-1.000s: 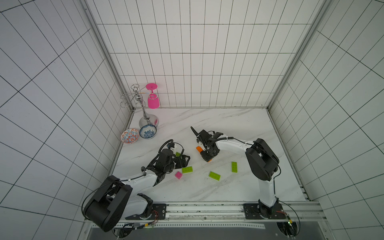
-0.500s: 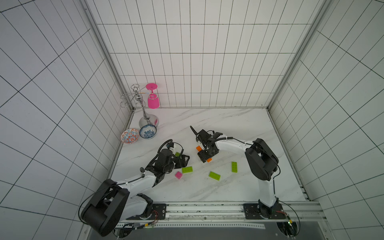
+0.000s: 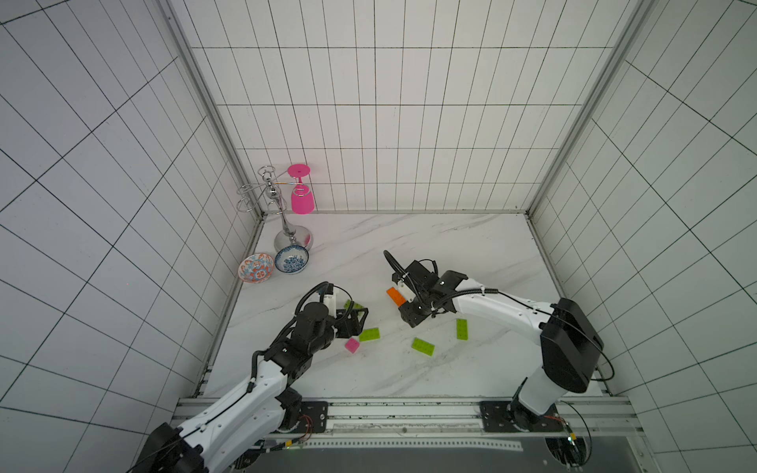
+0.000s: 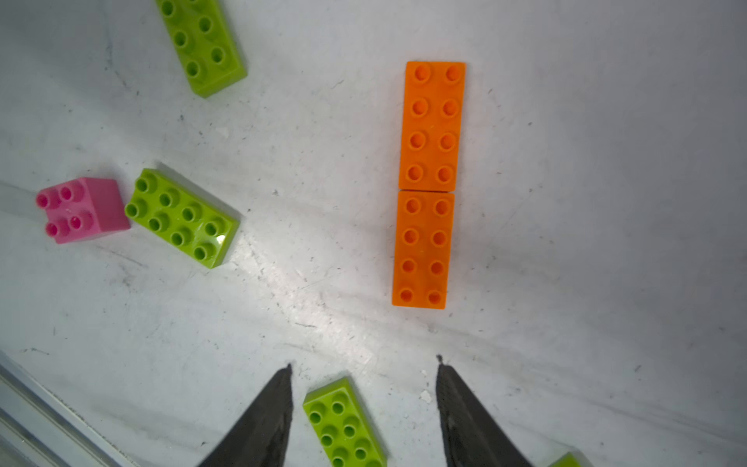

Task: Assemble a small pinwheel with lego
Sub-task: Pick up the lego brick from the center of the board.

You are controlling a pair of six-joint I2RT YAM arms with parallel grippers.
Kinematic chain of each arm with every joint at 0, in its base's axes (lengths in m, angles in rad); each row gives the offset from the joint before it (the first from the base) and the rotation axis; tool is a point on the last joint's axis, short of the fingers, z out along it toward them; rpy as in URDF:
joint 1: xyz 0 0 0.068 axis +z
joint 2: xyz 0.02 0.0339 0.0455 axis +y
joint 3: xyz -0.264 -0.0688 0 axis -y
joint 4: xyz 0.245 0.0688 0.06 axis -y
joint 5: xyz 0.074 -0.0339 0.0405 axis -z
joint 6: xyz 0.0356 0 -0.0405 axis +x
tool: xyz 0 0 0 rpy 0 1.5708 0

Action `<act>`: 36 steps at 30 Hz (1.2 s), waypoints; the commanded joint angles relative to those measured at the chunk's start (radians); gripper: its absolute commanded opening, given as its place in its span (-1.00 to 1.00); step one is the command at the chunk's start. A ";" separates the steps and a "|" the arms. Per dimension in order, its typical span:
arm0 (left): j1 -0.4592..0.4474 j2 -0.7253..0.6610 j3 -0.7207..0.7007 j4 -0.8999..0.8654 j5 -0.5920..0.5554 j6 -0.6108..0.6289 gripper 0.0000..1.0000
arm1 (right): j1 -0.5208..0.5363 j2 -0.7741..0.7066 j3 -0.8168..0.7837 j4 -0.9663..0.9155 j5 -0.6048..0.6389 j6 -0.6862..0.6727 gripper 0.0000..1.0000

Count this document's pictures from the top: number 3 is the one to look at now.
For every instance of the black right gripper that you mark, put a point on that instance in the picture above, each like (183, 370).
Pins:
(415, 301)

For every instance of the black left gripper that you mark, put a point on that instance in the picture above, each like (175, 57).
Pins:
(356, 327)

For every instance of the green lego brick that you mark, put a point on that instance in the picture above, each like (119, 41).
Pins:
(424, 347)
(356, 306)
(370, 334)
(462, 329)

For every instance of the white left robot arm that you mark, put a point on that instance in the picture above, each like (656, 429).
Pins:
(265, 401)

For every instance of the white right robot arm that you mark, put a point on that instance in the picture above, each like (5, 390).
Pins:
(571, 350)

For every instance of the pink square lego brick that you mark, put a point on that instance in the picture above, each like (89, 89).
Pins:
(352, 345)

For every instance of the blue floral ceramic bowl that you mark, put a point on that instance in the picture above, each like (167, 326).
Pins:
(292, 260)

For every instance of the orange patterned ceramic bowl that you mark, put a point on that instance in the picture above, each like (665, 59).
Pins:
(256, 268)

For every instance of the pink wine glass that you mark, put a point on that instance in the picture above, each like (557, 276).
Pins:
(302, 200)

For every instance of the chrome glass holder stand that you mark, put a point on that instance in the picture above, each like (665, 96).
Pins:
(273, 197)

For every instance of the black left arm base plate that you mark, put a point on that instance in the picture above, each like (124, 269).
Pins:
(305, 417)

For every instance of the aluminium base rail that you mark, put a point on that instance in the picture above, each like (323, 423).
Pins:
(369, 423)

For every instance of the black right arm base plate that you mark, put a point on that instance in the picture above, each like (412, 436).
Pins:
(499, 417)

